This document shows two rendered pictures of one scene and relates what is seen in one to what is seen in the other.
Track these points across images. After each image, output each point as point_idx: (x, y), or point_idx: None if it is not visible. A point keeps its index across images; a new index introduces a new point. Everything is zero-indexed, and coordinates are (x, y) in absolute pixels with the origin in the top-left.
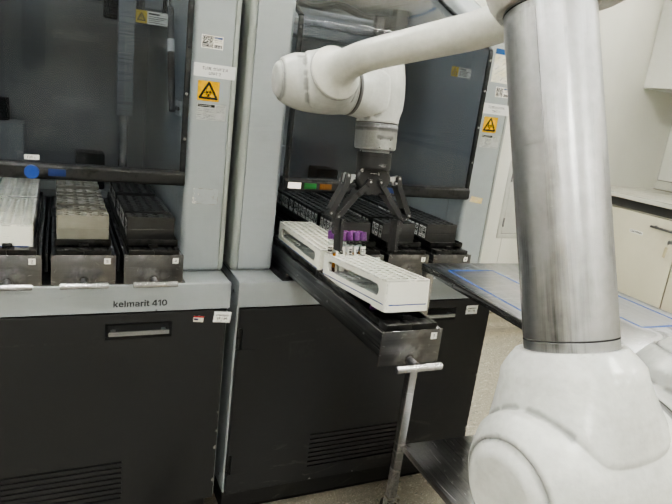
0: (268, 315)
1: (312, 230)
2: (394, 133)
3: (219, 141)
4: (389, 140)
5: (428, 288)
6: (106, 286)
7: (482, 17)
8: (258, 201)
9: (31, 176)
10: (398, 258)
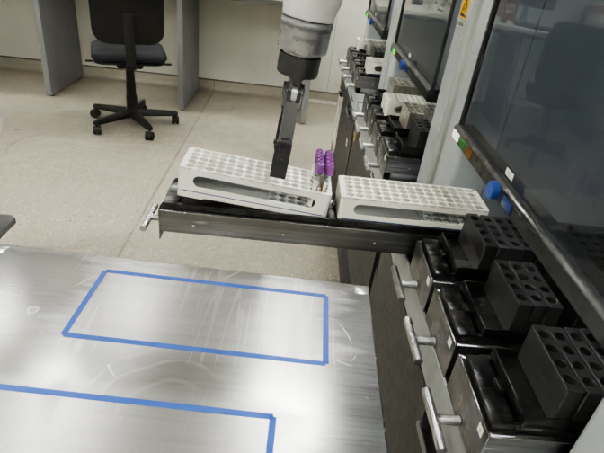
0: (386, 254)
1: (433, 196)
2: (282, 26)
3: (455, 65)
4: (279, 34)
5: (179, 173)
6: (360, 149)
7: None
8: (450, 145)
9: (399, 67)
10: (437, 304)
